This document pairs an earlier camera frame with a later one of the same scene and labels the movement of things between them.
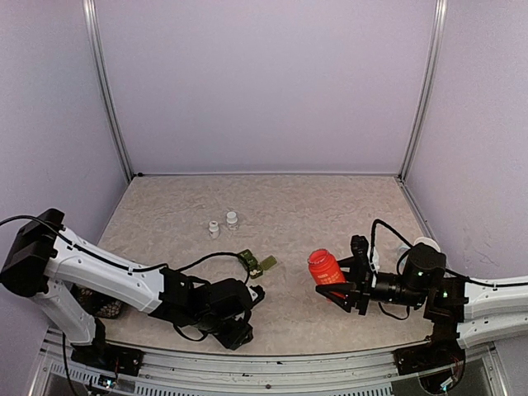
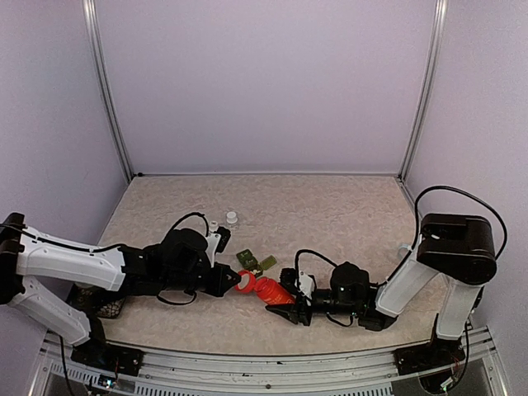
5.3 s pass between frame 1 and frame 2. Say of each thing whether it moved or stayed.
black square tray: stayed
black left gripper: moved
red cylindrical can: moved
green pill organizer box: stayed
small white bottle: stayed
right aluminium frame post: stayed
